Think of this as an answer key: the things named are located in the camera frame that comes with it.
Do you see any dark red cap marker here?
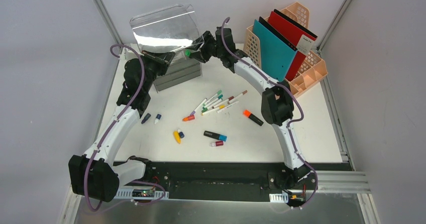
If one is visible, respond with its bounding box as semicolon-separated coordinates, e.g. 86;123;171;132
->
213;96;234;108

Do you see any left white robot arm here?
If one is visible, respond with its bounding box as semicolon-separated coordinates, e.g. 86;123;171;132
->
68;51;175;202

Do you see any brown cap marker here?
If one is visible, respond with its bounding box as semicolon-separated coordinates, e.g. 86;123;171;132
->
228;90;248;104

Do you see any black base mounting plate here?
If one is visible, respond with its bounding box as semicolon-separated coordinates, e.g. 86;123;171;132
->
125;162;353;203

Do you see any orange red short marker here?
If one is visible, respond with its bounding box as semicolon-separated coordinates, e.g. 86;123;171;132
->
182;115;195;122

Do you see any peach plastic file rack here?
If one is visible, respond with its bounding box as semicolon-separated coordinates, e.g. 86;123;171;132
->
240;2;329;98

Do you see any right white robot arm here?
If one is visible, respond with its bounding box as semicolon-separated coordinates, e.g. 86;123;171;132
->
185;27;314;192

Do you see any teal cap marker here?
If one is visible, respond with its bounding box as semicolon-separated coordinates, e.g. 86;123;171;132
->
203;94;223;108

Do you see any clear grey drawer organizer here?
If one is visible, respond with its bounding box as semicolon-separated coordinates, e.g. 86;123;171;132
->
129;4;202;92

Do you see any purple cap marker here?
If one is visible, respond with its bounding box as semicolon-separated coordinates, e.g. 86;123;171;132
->
189;98;207;116

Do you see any red folder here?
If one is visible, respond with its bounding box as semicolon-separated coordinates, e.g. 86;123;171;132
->
268;9;317;81

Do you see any yellow cap marker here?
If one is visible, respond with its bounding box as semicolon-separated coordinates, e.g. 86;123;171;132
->
201;104;225;116

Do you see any blue white small bottle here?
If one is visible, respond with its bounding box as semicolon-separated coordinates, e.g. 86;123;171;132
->
154;114;162;124

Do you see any blue cap black highlighter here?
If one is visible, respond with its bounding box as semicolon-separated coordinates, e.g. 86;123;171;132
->
203;131;227;142

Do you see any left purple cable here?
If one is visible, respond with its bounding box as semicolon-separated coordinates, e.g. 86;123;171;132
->
83;44;167;213

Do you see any teal folder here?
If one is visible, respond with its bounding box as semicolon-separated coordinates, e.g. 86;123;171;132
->
253;17;297;81

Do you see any orange cap black highlighter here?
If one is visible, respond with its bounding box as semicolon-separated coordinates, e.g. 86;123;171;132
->
243;109;264;126

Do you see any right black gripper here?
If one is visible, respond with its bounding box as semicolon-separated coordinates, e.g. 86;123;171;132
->
185;31;225;63

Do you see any dark navy small bottle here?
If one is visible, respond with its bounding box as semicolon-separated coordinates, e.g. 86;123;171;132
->
141;113;151;124

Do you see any green cap black highlighter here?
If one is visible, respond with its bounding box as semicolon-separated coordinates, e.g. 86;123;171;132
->
184;50;195;58

